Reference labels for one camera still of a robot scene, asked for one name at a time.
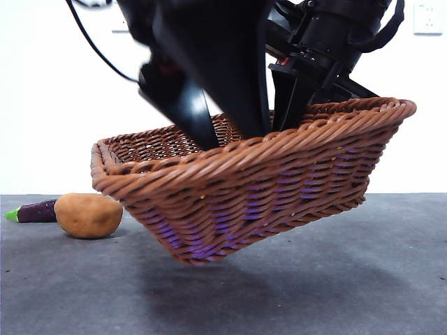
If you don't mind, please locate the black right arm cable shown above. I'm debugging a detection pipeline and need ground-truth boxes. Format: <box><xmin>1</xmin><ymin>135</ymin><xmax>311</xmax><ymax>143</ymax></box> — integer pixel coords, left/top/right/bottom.
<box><xmin>349</xmin><ymin>0</ymin><xmax>406</xmax><ymax>53</ymax></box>

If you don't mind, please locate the white wall socket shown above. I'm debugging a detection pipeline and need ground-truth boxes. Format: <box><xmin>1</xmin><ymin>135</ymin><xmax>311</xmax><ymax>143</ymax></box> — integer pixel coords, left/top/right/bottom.
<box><xmin>111</xmin><ymin>0</ymin><xmax>131</xmax><ymax>34</ymax></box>
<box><xmin>413</xmin><ymin>3</ymin><xmax>444</xmax><ymax>36</ymax></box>

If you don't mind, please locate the brown wicker basket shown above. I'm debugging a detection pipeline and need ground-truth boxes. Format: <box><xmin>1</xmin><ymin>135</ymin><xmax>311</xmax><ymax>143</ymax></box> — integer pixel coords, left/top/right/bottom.
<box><xmin>90</xmin><ymin>96</ymin><xmax>418</xmax><ymax>267</ymax></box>

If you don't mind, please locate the purple eggplant with green stem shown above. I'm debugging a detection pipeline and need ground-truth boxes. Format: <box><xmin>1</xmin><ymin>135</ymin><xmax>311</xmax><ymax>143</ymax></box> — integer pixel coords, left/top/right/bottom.
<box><xmin>5</xmin><ymin>199</ymin><xmax>59</xmax><ymax>224</ymax></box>

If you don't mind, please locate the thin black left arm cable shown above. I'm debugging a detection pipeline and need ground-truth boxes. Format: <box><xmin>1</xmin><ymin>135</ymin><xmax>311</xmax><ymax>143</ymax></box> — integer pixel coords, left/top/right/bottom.
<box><xmin>65</xmin><ymin>0</ymin><xmax>140</xmax><ymax>84</ymax></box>

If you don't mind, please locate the brown potato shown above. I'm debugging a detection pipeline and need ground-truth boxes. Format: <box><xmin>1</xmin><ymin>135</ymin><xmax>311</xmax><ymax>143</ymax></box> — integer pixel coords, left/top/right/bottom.
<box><xmin>54</xmin><ymin>193</ymin><xmax>124</xmax><ymax>239</ymax></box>

